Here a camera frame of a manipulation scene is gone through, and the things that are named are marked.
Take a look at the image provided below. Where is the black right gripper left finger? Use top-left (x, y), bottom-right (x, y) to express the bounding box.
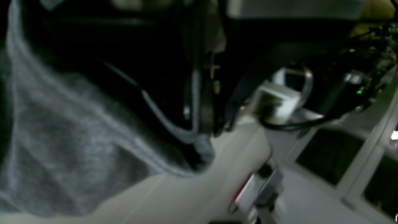
top-left (41, 0), bottom-right (208, 137)

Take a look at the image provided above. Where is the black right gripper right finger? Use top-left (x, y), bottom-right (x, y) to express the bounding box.
top-left (213, 0), bottom-right (358, 137)

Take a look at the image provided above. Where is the grey T-shirt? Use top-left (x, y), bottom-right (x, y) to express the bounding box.
top-left (1, 0), bottom-right (215, 217)

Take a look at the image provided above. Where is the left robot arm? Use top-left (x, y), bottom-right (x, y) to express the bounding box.
top-left (304, 22), bottom-right (397, 116)

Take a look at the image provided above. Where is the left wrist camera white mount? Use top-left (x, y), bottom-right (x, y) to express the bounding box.
top-left (250, 67), bottom-right (314, 125)

